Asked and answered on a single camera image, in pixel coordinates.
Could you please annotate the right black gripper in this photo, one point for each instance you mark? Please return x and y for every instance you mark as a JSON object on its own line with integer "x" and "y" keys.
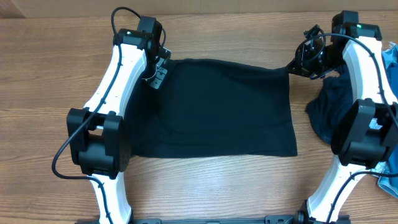
{"x": 302, "y": 62}

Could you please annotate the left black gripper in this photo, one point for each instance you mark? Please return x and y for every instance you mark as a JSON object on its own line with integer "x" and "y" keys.
{"x": 161, "y": 73}

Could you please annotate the black t-shirt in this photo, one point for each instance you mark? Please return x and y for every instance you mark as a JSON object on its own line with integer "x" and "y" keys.
{"x": 207, "y": 108}

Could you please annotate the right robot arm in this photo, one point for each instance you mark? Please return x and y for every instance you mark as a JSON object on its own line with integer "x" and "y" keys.
{"x": 367, "y": 134}

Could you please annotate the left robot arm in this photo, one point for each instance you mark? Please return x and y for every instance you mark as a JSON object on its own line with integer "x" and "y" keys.
{"x": 98, "y": 136}

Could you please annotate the dark navy shirt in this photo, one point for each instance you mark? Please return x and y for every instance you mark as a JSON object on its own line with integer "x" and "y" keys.
{"x": 332, "y": 103}

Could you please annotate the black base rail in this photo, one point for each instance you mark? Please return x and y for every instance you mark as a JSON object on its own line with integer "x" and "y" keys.
{"x": 205, "y": 221}

